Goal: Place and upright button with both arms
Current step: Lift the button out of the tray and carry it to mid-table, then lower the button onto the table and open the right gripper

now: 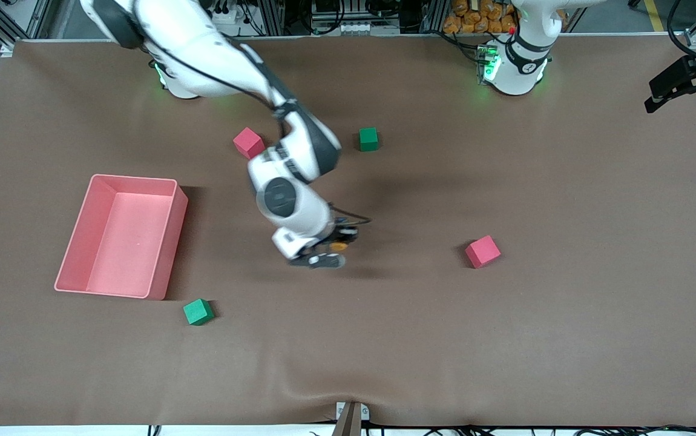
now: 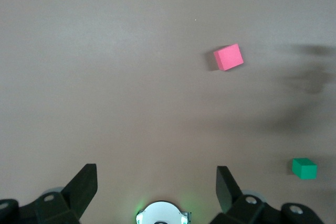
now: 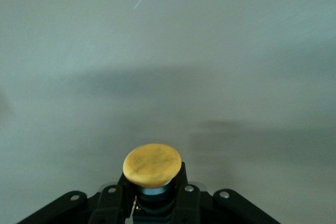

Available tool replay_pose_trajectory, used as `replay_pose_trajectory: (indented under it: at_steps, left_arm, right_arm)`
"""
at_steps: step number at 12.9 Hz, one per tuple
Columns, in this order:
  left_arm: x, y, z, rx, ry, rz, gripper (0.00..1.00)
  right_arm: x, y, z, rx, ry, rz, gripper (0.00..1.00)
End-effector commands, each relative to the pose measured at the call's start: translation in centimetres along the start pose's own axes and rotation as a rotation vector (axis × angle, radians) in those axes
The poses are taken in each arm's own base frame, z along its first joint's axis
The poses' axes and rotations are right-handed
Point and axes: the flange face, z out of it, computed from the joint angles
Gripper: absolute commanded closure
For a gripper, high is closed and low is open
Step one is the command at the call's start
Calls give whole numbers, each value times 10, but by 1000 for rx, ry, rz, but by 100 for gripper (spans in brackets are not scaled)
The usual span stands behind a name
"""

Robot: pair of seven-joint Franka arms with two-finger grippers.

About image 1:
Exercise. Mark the silver metal bracket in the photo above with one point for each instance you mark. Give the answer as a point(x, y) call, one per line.
point(365, 413)

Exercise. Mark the green foam cube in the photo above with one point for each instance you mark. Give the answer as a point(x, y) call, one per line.
point(368, 139)
point(198, 312)

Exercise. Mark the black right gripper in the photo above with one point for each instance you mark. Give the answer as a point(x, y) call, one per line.
point(343, 234)

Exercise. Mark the brown table mat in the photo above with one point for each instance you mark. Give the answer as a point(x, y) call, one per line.
point(348, 339)

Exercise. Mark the brown flat bar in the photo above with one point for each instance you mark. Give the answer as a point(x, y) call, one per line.
point(348, 424)

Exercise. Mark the orange bagged items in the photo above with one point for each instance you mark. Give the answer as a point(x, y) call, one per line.
point(475, 18)

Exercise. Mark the pink plastic bin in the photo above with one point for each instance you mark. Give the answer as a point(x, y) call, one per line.
point(124, 266)

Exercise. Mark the white connector strip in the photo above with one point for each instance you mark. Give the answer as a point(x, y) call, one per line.
point(366, 28)

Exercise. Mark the orange-capped black button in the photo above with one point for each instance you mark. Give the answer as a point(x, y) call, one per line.
point(339, 246)

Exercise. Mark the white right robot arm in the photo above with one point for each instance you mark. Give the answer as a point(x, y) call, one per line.
point(287, 200)

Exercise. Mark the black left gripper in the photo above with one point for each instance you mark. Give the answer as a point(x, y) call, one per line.
point(685, 74)

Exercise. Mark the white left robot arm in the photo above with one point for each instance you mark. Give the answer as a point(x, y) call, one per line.
point(517, 66)

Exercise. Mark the pink foam cube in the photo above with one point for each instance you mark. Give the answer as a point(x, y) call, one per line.
point(247, 142)
point(482, 252)

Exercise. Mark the white power strip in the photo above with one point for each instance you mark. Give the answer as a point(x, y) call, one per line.
point(224, 16)

